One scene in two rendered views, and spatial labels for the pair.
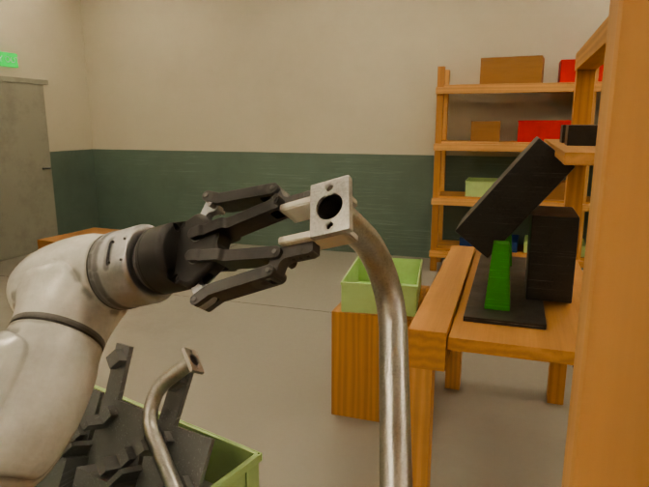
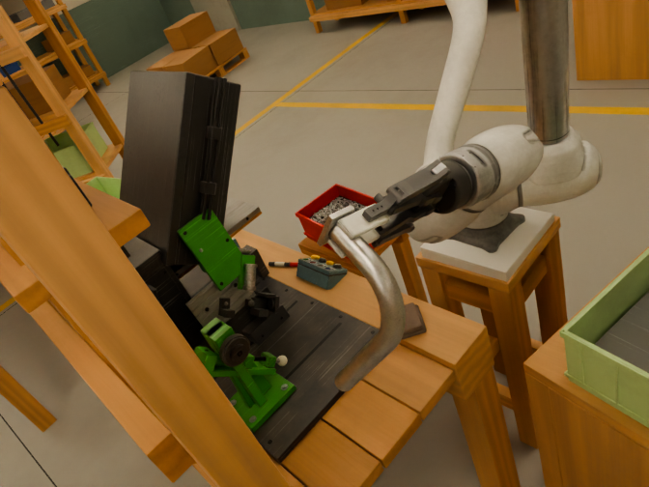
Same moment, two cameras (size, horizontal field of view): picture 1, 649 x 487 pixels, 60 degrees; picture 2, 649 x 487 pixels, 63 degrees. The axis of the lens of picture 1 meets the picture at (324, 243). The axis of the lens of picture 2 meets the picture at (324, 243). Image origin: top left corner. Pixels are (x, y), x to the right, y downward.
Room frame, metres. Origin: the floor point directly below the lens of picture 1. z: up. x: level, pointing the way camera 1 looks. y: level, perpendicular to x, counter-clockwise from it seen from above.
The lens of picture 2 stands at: (0.81, -0.48, 1.92)
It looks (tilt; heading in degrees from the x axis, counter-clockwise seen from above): 34 degrees down; 125
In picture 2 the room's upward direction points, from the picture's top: 23 degrees counter-clockwise
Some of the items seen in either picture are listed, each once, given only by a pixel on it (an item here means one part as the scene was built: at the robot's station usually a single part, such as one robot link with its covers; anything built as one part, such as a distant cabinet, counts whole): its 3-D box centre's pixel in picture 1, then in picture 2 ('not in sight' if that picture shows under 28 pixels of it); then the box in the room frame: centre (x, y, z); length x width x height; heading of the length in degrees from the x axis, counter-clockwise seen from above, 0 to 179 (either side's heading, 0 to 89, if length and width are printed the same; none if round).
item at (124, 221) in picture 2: not in sight; (19, 209); (-0.40, 0.15, 1.52); 0.90 x 0.25 x 0.04; 157
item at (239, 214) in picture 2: not in sight; (201, 241); (-0.33, 0.52, 1.11); 0.39 x 0.16 x 0.03; 67
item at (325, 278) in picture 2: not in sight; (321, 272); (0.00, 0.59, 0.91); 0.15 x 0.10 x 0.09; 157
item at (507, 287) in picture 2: not in sight; (487, 242); (0.46, 0.82, 0.83); 0.32 x 0.32 x 0.04; 68
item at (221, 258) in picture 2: not in sight; (209, 246); (-0.20, 0.42, 1.17); 0.13 x 0.12 x 0.20; 157
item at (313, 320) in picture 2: not in sight; (221, 319); (-0.29, 0.39, 0.89); 1.10 x 0.42 x 0.02; 157
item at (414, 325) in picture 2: not in sight; (407, 320); (0.33, 0.41, 0.91); 0.10 x 0.08 x 0.03; 117
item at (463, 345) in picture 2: not in sight; (290, 278); (-0.18, 0.65, 0.82); 1.50 x 0.14 x 0.15; 157
